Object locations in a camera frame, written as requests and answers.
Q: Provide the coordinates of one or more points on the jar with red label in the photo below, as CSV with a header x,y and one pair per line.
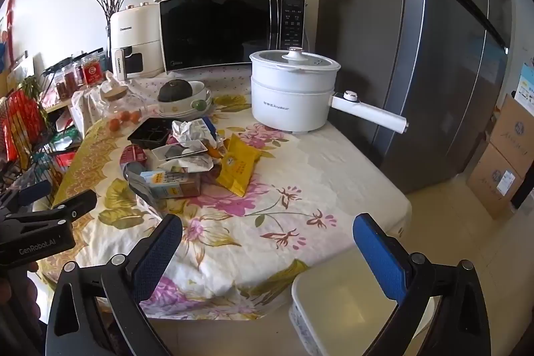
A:
x,y
92,69

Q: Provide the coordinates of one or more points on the bundle of red packets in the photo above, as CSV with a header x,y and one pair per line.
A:
x,y
21,126

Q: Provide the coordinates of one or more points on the orange wrapper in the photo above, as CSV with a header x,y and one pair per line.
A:
x,y
213,152

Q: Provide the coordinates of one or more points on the small orange fruit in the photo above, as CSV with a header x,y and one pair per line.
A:
x,y
134,116
114,123
124,116

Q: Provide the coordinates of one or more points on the green leafy plant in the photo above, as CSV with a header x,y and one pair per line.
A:
x,y
31,85

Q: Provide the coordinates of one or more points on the light blue carton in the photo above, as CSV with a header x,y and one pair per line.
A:
x,y
167,185

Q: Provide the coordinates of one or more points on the clear plastic packaging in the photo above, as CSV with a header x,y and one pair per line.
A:
x,y
179,151

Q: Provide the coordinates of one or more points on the cardboard box with white label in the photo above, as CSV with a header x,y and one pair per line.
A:
x,y
492,185

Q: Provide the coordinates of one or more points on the glass teapot wooden lid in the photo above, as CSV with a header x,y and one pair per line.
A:
x,y
125,101

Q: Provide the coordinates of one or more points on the white ceramic bowl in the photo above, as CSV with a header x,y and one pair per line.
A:
x,y
200,97

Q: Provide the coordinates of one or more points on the grey refrigerator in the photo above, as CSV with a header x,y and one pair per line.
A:
x,y
396,47

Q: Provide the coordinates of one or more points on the white plastic bin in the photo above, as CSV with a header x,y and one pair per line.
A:
x,y
333,306

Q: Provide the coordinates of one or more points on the yellow snack packet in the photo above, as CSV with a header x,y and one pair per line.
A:
x,y
237,168

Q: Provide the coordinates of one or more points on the red paper cup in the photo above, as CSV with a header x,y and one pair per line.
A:
x,y
132,156

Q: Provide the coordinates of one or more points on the dark green squash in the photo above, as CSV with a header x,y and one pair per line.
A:
x,y
175,91

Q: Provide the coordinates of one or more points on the black microwave oven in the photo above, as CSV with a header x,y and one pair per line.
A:
x,y
217,30

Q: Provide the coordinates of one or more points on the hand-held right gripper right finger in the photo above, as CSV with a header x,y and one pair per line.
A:
x,y
381,256

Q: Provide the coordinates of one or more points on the blue white wall notice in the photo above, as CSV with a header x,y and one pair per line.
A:
x,y
526,87

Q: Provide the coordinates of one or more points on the black plastic tray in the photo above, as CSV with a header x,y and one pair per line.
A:
x,y
146,128

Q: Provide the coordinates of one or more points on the red paper wall decoration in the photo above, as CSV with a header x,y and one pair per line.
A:
x,y
8,22

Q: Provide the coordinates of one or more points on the floral tablecloth table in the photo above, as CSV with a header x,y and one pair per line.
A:
x,y
292,181

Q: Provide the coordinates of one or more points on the person's left hand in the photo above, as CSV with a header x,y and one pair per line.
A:
x,y
18,293

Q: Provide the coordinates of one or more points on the white electric cooking pot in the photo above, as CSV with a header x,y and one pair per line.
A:
x,y
292,97

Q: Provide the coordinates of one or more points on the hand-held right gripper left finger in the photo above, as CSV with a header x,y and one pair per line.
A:
x,y
156,256

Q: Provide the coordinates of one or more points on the glass spice jar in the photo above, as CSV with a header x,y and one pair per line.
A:
x,y
64,85
77,74

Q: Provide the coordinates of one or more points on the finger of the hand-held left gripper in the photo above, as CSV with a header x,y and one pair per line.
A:
x,y
79,202
35,190

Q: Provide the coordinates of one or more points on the white air fryer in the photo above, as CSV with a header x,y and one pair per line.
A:
x,y
137,30

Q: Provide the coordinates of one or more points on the white paper wrapper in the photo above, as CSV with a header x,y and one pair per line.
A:
x,y
192,165

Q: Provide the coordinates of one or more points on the dried twig branches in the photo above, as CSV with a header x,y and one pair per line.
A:
x,y
112,1

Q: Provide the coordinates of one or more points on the grey plastic wrapper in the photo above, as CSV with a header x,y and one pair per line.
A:
x,y
144,193

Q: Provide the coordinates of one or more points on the plain cardboard box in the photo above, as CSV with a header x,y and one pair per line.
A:
x,y
515,130

